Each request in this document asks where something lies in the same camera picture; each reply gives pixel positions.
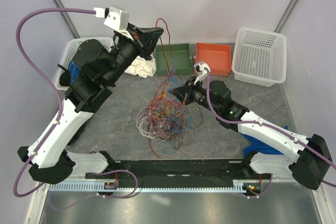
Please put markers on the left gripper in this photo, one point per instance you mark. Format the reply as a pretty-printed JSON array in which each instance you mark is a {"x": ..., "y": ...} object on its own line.
[{"x": 145, "y": 39}]

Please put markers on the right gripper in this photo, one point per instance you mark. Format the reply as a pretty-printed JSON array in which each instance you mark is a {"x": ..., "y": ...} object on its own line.
[{"x": 180, "y": 92}]

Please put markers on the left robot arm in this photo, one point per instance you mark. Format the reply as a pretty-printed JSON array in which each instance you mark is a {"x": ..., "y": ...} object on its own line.
[{"x": 99, "y": 69}]

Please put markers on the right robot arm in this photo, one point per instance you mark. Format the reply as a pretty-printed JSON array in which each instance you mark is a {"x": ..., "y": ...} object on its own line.
[{"x": 305, "y": 159}]

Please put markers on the green tray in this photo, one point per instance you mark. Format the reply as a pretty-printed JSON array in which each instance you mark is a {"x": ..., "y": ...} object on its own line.
[{"x": 177, "y": 54}]

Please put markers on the white crumpled cloth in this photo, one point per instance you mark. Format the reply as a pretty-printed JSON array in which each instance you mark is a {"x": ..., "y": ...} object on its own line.
[{"x": 142, "y": 68}]

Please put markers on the orange tray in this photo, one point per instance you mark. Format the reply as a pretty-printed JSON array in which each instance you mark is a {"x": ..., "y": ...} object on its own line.
[{"x": 216, "y": 56}]

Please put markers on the empty white basket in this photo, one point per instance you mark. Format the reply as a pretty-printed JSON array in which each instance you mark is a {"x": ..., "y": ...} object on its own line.
[{"x": 260, "y": 57}]

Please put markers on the blue plaid cloth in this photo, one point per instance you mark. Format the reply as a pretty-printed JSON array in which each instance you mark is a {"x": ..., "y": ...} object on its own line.
[{"x": 74, "y": 71}]

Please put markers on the blue fleece cloth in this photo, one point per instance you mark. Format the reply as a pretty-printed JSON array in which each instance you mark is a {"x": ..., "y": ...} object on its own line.
[{"x": 262, "y": 145}]

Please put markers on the white basket with clothes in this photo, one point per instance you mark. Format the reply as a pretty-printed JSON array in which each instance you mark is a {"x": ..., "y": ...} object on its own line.
[{"x": 70, "y": 51}]

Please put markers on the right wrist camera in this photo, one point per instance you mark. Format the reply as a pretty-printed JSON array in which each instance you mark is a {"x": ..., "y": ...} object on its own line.
[{"x": 202, "y": 71}]

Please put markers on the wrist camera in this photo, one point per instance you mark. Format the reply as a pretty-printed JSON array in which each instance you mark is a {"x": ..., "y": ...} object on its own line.
[
  {"x": 202, "y": 71},
  {"x": 115, "y": 17}
]

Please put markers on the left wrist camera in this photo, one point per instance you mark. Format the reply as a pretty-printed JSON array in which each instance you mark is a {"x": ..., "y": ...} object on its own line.
[{"x": 115, "y": 17}]

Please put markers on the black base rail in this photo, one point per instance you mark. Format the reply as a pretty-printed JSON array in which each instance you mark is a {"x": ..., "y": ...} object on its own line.
[{"x": 188, "y": 172}]

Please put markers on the left aluminium frame post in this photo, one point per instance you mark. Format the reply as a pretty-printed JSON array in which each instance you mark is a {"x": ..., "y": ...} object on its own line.
[{"x": 57, "y": 5}]

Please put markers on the aluminium frame post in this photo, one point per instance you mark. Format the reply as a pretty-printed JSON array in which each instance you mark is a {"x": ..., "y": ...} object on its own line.
[
  {"x": 57, "y": 5},
  {"x": 286, "y": 15}
]

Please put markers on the light blue cable duct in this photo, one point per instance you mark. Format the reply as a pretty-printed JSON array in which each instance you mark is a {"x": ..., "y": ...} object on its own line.
[{"x": 103, "y": 187}]

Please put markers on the right aluminium frame post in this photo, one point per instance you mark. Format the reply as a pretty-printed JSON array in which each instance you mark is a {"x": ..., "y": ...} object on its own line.
[{"x": 286, "y": 15}]

